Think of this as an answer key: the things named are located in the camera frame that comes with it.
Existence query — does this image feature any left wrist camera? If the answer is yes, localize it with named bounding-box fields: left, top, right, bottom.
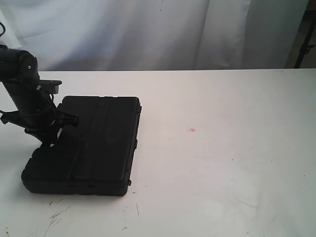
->
left=39, top=79, right=62, bottom=95

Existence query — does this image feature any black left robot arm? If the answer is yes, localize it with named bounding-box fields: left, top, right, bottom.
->
left=0, top=45, right=79, bottom=145

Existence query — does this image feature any black plastic tool case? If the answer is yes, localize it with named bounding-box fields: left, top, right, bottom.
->
left=21, top=96, right=141, bottom=196

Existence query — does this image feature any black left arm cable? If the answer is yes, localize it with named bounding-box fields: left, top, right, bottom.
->
left=0, top=21, right=59, bottom=129

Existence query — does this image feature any black tripod stand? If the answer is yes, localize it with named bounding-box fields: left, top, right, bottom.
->
left=294, top=20, right=316, bottom=69

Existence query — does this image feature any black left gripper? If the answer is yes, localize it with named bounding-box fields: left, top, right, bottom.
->
left=0, top=79, right=79, bottom=148

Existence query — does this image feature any white backdrop curtain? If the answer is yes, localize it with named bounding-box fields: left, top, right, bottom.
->
left=0, top=0, right=308, bottom=71

